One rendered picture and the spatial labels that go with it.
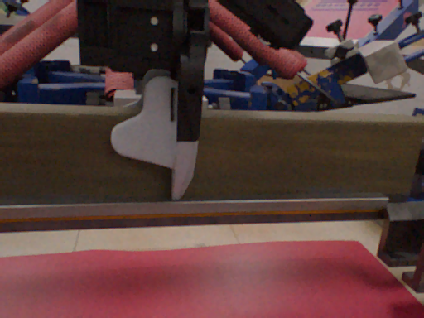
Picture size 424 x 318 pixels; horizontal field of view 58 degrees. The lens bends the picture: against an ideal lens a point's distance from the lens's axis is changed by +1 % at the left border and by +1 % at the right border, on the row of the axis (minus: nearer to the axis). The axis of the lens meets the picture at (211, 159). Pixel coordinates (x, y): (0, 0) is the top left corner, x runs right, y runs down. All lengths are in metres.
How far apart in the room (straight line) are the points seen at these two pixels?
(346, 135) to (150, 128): 0.16
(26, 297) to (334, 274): 0.27
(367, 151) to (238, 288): 0.16
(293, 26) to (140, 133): 0.13
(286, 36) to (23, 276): 0.29
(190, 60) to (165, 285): 0.19
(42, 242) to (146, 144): 0.19
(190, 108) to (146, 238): 0.20
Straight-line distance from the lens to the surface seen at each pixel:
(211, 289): 0.35
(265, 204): 0.31
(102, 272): 0.37
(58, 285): 0.36
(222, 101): 0.55
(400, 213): 0.38
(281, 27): 0.28
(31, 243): 0.42
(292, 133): 0.31
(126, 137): 0.27
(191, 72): 0.25
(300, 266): 0.39
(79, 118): 0.29
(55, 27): 0.89
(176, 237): 0.42
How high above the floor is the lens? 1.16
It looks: 18 degrees down
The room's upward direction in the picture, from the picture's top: 4 degrees clockwise
